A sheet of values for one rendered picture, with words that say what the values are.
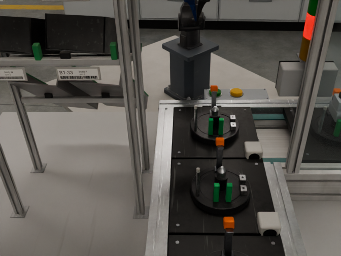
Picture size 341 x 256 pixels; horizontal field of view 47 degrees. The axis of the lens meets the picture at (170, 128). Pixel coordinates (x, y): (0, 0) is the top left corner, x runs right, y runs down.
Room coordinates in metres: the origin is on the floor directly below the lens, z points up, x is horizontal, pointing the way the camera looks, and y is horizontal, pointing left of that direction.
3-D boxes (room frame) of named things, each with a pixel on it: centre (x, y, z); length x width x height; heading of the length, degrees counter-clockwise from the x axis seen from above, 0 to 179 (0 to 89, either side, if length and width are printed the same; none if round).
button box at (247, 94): (1.11, -0.22, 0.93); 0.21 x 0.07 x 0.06; 87
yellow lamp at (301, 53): (0.77, -0.31, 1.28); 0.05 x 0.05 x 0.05
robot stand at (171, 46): (1.29, -0.08, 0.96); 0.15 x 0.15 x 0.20; 38
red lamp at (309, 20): (0.77, -0.31, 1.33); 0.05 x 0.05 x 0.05
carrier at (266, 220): (0.66, -0.11, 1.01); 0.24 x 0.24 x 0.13; 87
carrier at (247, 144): (0.90, -0.13, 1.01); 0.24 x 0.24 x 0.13; 87
